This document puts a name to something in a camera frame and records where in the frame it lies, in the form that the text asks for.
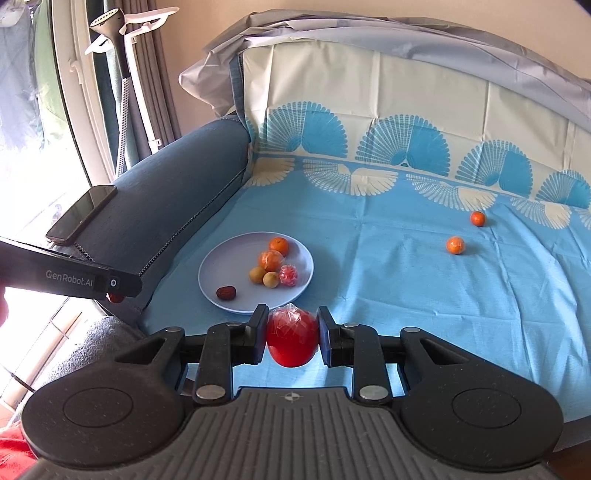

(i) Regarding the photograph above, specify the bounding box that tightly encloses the pale blue round plate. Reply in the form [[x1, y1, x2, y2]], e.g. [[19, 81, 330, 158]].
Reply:
[[198, 232, 315, 316]]

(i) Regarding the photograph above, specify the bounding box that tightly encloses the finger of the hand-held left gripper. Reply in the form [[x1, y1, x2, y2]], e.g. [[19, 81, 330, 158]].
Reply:
[[104, 268, 142, 299]]

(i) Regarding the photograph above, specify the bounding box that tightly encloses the blue fan-print blanket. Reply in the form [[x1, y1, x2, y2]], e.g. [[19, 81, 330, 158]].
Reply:
[[139, 39, 591, 423]]

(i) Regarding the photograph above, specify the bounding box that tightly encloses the white window frame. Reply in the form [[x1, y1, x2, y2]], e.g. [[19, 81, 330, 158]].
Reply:
[[50, 0, 117, 185]]

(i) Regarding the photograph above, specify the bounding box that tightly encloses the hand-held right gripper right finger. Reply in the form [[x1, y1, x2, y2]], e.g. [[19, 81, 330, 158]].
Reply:
[[317, 306, 469, 405]]

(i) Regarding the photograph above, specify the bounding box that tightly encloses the black cable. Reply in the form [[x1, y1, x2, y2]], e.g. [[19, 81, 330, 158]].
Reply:
[[0, 364, 37, 394]]

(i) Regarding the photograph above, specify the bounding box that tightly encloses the grey curtain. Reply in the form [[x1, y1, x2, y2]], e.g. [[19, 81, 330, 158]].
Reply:
[[136, 25, 183, 145]]

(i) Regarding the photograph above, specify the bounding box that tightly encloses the red plastic-wrapped fruit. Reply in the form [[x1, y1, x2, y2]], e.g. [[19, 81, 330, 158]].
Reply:
[[266, 305, 320, 368]]

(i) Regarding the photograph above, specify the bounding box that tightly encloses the grey fuzzy cloth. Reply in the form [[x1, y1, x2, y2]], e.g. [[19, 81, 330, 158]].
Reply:
[[36, 316, 145, 393]]

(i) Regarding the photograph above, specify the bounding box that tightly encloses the blue sofa armrest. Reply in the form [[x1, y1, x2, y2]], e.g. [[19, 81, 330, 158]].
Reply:
[[46, 115, 254, 324]]

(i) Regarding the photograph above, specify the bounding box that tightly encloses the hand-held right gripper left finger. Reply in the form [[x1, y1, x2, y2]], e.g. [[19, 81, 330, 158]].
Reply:
[[113, 304, 270, 407]]

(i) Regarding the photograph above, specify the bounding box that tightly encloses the black smartphone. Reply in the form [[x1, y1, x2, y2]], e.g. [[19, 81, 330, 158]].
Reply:
[[45, 185, 118, 245]]

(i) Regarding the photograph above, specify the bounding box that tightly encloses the garment steamer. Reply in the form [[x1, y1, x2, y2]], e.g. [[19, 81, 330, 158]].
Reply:
[[84, 6, 180, 178]]

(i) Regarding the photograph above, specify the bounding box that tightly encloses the grey sofa cover sheet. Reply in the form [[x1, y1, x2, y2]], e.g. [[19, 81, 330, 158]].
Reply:
[[179, 9, 591, 127]]

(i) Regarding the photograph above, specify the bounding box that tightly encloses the teal curtain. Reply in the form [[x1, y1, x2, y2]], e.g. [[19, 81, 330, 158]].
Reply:
[[105, 51, 139, 168]]

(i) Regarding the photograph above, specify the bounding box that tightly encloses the red cloth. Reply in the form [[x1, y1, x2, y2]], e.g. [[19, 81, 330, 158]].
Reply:
[[0, 410, 38, 480]]

